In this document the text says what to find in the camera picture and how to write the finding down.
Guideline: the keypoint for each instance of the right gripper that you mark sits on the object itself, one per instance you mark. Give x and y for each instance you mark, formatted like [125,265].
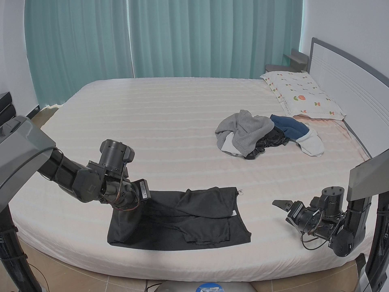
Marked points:
[299,217]

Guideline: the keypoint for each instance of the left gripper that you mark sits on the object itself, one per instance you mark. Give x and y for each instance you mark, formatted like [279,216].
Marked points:
[142,190]

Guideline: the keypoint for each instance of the black T-shirt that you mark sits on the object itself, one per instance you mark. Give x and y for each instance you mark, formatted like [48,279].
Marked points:
[212,224]

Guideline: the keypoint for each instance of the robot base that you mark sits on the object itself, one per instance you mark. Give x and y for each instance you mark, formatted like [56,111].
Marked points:
[182,286]

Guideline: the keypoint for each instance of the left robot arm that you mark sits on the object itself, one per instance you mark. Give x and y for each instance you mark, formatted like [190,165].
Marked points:
[67,172]

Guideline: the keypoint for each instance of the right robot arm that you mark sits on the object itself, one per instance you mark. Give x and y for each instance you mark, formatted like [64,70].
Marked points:
[358,211]

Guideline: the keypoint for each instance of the bed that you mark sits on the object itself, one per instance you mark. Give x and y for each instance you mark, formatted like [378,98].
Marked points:
[158,123]

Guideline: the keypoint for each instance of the pile of clothes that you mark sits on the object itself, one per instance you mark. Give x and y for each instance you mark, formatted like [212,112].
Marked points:
[247,129]

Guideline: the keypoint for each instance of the white printed pillow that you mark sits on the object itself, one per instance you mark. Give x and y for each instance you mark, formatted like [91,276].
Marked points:
[304,94]

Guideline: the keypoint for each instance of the grey bedside table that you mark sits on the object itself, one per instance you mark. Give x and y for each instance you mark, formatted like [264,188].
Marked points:
[293,59]

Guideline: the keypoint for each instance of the black chest of drawers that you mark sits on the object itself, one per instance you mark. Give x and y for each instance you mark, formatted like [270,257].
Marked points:
[6,105]

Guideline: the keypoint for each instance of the blue-green curtain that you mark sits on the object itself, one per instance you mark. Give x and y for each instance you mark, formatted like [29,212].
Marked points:
[212,29]
[79,41]

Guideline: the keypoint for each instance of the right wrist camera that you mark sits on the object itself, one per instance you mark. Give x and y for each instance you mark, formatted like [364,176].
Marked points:
[316,203]

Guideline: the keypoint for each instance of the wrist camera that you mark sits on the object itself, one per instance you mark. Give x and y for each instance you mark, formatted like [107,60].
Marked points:
[316,203]
[128,154]

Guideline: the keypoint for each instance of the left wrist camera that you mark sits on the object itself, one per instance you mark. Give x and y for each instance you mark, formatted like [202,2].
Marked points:
[128,154]

